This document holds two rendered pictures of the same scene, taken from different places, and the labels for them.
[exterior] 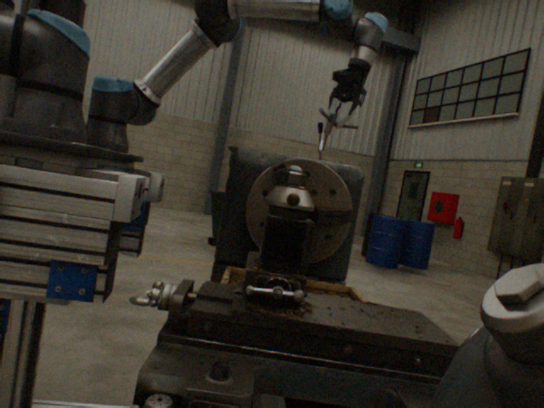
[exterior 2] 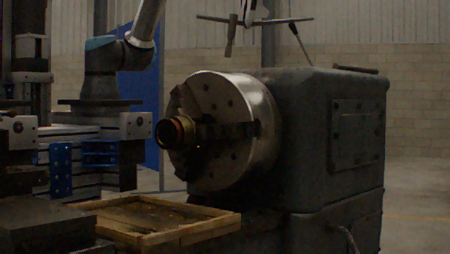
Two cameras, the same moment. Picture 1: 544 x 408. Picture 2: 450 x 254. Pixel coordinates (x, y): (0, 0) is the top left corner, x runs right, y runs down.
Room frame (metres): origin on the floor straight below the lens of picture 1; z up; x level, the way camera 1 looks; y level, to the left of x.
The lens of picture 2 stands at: (0.27, -1.02, 1.16)
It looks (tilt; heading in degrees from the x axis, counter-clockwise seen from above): 3 degrees down; 42
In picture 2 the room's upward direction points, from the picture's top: straight up
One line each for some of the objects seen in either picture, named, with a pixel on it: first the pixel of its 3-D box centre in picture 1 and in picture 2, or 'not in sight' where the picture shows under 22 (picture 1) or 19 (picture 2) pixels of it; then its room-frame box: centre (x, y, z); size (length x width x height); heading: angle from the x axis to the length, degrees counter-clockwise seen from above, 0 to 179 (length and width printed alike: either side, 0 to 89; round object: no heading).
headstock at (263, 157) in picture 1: (282, 207); (293, 131); (1.68, -0.05, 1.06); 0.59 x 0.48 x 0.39; 2
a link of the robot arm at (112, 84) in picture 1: (112, 98); (102, 53); (1.33, 0.55, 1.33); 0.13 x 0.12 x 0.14; 170
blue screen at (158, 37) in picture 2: not in sight; (117, 97); (5.13, 5.71, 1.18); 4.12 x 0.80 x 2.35; 70
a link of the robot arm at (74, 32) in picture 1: (53, 53); not in sight; (0.84, 0.47, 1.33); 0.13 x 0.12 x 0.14; 121
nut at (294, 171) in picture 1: (293, 177); not in sight; (0.66, -0.03, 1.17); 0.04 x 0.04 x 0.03
